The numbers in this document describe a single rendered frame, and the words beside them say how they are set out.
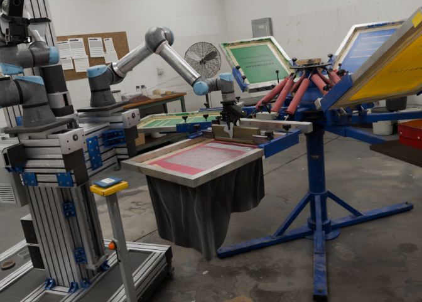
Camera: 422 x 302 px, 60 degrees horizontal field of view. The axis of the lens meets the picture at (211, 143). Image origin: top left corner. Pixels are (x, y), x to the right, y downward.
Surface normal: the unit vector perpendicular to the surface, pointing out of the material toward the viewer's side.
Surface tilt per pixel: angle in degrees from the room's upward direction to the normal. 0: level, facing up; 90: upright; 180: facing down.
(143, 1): 90
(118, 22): 90
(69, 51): 87
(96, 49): 88
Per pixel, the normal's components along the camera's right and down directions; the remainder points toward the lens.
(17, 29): 0.68, 0.11
